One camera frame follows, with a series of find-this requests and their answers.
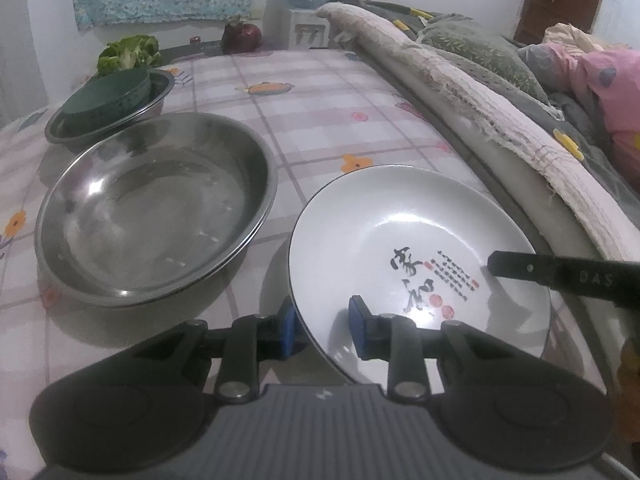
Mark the pink blanket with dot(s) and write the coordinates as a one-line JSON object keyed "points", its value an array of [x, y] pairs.
{"points": [[605, 90]]}

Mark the grey blanket with yellow flowers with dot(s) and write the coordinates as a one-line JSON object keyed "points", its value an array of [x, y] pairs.
{"points": [[565, 125]]}

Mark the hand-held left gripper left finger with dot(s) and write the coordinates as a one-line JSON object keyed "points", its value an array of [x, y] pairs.
{"points": [[288, 332]]}

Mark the brown wooden door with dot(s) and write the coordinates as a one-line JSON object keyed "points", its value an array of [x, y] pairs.
{"points": [[555, 0]]}

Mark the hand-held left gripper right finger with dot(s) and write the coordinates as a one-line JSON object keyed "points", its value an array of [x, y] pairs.
{"points": [[356, 328]]}

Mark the large steel basin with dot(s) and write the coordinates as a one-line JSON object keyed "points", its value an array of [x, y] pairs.
{"points": [[150, 200]]}

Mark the green leaf-patterned blanket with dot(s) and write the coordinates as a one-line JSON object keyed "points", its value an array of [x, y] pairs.
{"points": [[480, 55]]}

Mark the white quilted bed pad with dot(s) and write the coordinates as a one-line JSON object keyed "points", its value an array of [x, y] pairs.
{"points": [[450, 85]]}

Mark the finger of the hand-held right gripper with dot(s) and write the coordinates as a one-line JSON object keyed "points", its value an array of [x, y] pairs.
{"points": [[520, 267]]}

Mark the leafy green lettuce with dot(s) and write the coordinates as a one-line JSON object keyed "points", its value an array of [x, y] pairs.
{"points": [[127, 55]]}

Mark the white printed plate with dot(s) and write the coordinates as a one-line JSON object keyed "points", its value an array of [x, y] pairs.
{"points": [[400, 210]]}

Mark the green ceramic bowl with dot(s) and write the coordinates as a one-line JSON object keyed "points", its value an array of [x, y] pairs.
{"points": [[100, 97]]}

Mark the small steel basin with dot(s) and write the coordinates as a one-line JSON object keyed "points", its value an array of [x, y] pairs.
{"points": [[161, 91]]}

